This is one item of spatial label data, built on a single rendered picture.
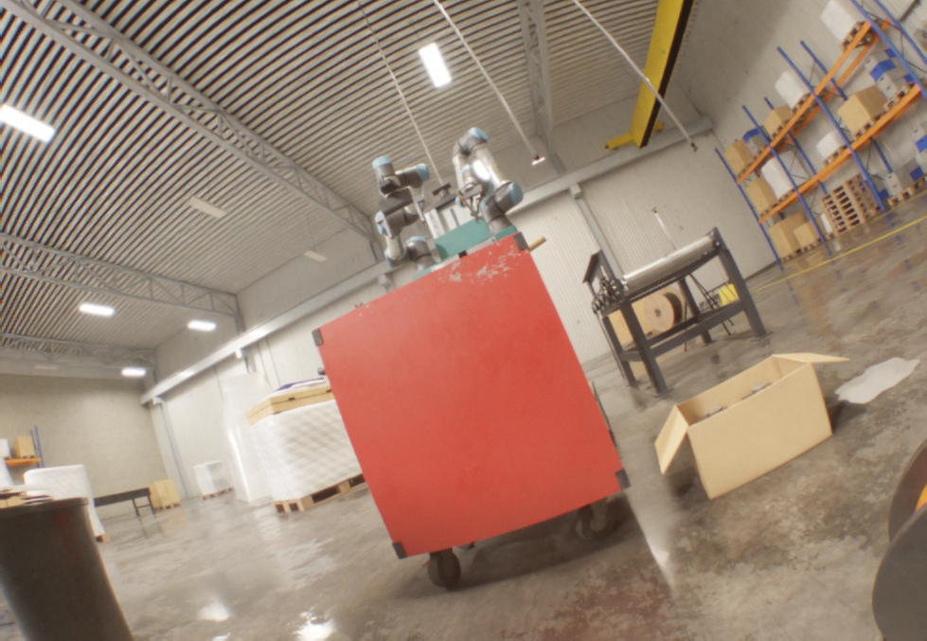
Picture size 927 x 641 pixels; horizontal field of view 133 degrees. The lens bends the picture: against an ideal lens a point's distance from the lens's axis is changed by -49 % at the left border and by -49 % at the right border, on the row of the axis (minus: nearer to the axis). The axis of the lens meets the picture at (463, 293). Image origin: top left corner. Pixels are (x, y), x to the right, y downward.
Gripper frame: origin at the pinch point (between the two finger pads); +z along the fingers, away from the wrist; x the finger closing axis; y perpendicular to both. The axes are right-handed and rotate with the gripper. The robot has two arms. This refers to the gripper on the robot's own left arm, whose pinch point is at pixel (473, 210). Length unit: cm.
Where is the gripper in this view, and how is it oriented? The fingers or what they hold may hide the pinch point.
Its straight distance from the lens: 190.7
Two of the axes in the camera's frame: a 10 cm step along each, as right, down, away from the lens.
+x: 8.7, -3.2, -3.8
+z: 0.8, 8.4, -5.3
